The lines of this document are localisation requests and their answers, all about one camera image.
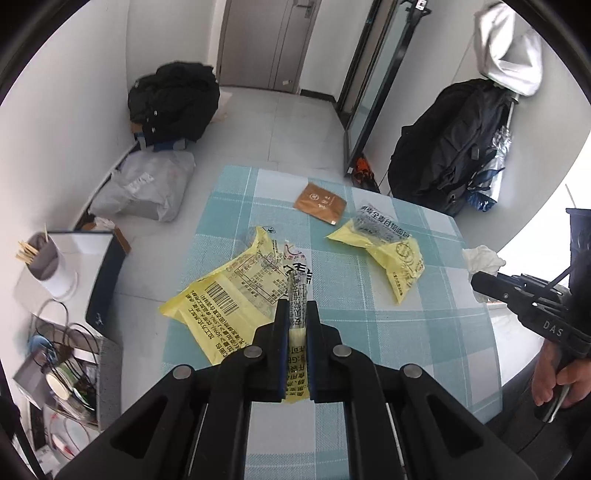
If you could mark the white box with dark sides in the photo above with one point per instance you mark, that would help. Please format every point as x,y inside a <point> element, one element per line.
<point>87,258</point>

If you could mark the crumpled yellow clear wrapper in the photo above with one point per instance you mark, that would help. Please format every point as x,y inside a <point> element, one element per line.
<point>383,251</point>

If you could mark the grey room door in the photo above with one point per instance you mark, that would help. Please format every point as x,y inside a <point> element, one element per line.
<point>268,41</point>

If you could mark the person's right hand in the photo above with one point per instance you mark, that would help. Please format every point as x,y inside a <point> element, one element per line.
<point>575,378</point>

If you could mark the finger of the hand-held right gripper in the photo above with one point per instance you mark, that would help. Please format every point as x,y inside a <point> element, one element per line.
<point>491,284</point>
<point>524,307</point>

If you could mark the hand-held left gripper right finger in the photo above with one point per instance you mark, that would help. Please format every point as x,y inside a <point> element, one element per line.
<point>314,344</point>

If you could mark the grey white chopstick holder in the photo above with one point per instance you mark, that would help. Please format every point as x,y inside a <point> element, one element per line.
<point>48,265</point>

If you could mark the black jacket pile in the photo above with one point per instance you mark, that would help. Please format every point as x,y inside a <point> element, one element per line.
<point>173,101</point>

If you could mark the orange black tool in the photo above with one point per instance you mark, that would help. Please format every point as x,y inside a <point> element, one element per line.
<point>362,171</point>

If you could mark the stack of paper cups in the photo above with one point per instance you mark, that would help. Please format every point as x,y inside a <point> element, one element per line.
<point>62,383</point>

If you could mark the small grey cardboard box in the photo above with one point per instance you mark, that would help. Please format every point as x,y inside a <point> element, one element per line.
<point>27,381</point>

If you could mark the white grey hanging garment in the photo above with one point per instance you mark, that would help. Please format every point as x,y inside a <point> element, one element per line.
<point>508,46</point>

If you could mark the white crumpled paper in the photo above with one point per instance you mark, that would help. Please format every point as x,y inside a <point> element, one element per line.
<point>102,223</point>

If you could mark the black backpack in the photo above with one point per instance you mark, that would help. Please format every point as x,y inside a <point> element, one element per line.
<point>443,147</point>

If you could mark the white tissue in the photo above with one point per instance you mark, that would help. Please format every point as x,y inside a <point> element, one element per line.
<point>482,259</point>

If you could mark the grey plastic parcel bag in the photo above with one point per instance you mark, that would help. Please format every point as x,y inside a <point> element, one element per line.
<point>143,187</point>

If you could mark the person's dark trousers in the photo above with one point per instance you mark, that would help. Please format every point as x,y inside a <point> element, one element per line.
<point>545,438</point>

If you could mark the blue bowl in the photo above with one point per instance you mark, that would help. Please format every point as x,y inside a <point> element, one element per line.
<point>41,348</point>

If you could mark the bundle of wooden chopsticks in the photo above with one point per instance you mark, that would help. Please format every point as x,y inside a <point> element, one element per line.
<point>30,251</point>

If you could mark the silver folded umbrella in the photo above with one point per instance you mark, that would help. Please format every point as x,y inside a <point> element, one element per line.
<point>489,175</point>

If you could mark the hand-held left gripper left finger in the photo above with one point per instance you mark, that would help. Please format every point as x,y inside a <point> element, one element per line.
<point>281,344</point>

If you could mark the brown square sachet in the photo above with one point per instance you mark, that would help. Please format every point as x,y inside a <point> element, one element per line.
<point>321,203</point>

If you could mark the black framed glass door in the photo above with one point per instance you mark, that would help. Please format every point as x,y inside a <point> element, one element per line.
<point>376,78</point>

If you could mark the teal checked tablecloth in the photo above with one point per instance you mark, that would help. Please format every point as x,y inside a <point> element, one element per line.
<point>369,332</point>

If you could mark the yellow wrapper with barcode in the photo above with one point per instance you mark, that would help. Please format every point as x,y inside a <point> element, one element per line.
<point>235,295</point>

